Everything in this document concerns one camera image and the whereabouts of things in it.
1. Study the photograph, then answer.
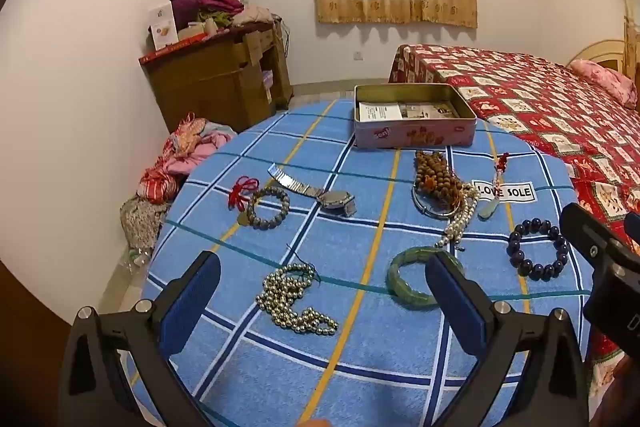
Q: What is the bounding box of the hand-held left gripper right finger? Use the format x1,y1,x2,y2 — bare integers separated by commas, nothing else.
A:
424,252,591,427

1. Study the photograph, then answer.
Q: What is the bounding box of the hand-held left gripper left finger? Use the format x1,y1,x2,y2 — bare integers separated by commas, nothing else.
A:
59,251,222,427

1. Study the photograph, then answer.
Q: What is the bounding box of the green jade bangle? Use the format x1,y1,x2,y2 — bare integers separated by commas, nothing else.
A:
387,246,466,308

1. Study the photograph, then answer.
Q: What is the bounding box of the white pearl necklace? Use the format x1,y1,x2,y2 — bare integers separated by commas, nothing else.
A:
434,184,482,253

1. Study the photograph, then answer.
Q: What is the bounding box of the silver bangle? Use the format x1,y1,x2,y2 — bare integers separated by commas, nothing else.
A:
412,184,463,219

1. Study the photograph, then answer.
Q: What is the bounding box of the pale gold bead necklace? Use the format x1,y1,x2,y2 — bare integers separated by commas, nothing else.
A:
256,252,339,335

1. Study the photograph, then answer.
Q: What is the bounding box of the brown wooden bead necklace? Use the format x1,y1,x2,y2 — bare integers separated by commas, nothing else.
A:
414,150,468,208

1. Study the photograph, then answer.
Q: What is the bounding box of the grey bead bracelet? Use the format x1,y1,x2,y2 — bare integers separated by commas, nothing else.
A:
246,187,291,229

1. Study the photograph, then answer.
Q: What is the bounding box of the silver wrist watch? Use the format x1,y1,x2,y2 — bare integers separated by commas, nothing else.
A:
267,163,357,217

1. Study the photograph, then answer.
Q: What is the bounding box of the pink metal tin box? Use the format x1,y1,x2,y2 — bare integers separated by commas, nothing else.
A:
353,83,477,150

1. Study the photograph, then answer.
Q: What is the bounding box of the clear plastic bottle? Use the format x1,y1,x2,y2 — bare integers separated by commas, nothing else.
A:
122,247,151,270

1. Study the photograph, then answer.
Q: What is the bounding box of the grey woven bag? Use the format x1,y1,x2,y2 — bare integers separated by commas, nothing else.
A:
120,197,168,250

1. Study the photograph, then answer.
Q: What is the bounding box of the jade pendant with red tassel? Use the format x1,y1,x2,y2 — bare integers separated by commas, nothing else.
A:
477,152,511,220

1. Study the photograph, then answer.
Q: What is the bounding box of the blue checked cloth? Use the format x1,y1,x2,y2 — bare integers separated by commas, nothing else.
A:
125,99,596,427

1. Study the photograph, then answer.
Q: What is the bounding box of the pink and red clothes pile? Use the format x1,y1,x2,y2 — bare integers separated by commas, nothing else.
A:
137,112,238,205

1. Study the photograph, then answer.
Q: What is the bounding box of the red patchwork bed quilt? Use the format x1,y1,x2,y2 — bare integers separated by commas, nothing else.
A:
389,44,640,398

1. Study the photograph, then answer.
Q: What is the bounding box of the beige printed card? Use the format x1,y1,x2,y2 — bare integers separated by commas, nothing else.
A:
400,102,459,120

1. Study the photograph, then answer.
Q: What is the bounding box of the pink pillow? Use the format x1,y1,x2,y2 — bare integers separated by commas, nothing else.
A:
569,59,638,108

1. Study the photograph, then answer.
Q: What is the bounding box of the brown wooden cabinet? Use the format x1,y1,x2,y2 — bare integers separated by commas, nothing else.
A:
139,21,294,132

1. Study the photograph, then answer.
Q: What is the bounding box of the cream wooden headboard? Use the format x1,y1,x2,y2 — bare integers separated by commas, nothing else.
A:
570,39,640,82

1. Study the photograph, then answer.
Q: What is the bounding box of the beige side curtain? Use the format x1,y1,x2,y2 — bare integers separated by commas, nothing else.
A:
622,2,640,82

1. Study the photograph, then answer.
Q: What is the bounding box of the white printed box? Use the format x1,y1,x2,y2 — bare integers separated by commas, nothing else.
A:
148,2,179,50

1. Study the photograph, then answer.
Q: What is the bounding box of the pile of clothes on cabinet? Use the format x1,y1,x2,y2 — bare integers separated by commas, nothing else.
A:
170,0,273,30

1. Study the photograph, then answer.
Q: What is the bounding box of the dark purple bead bracelet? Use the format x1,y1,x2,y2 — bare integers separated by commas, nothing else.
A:
506,218,569,278

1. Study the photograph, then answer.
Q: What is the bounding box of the red cord coin pendant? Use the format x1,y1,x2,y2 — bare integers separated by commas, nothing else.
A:
227,176,260,225

